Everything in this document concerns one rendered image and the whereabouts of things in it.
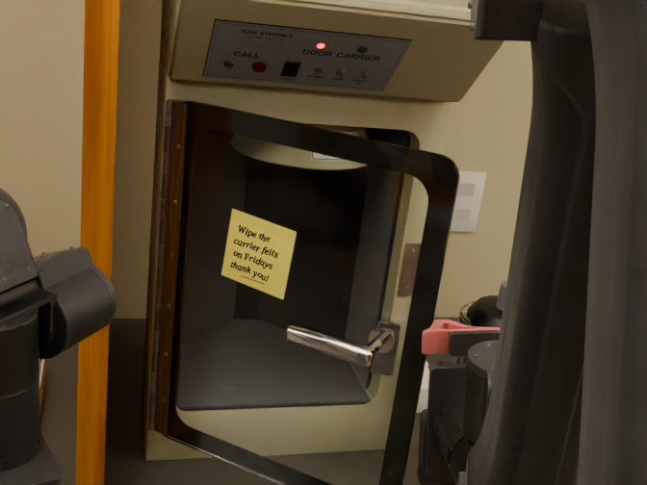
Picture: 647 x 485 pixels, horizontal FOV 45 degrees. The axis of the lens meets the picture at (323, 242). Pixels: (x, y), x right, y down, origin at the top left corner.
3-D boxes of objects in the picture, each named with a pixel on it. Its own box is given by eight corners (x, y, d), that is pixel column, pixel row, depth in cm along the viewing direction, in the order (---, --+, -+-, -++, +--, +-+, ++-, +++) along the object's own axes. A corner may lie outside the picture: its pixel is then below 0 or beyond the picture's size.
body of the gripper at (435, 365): (504, 355, 65) (534, 398, 57) (495, 463, 68) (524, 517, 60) (426, 358, 64) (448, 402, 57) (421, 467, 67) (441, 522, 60)
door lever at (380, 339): (306, 327, 80) (308, 304, 79) (392, 354, 76) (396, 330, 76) (281, 346, 75) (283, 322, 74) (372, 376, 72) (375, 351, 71)
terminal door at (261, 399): (158, 429, 94) (178, 96, 80) (395, 527, 82) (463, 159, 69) (154, 432, 93) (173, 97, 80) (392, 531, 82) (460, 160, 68)
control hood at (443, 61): (164, 74, 80) (169, -28, 77) (453, 98, 89) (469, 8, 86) (173, 95, 70) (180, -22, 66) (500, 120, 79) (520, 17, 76)
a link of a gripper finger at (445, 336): (478, 297, 72) (512, 339, 63) (474, 368, 74) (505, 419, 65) (405, 299, 71) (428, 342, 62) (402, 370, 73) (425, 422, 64)
